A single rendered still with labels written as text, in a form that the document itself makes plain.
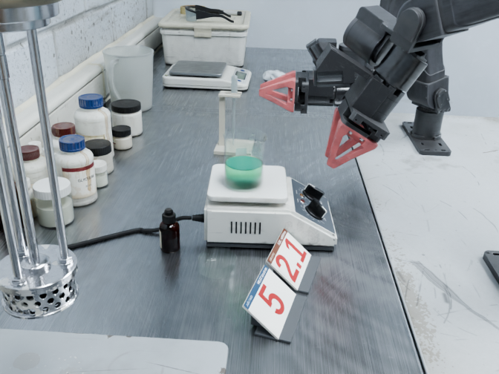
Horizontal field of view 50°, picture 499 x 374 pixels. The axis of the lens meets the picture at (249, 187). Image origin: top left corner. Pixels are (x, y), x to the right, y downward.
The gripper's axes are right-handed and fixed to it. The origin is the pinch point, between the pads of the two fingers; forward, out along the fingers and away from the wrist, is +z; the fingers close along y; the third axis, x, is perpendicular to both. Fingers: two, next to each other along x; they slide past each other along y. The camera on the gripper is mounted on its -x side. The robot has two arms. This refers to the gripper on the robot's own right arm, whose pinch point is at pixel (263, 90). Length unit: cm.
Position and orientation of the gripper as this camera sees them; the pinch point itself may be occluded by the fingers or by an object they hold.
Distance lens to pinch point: 112.3
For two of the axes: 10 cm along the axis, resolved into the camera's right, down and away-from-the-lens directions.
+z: -10.0, -0.5, 0.8
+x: -0.1, 8.9, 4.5
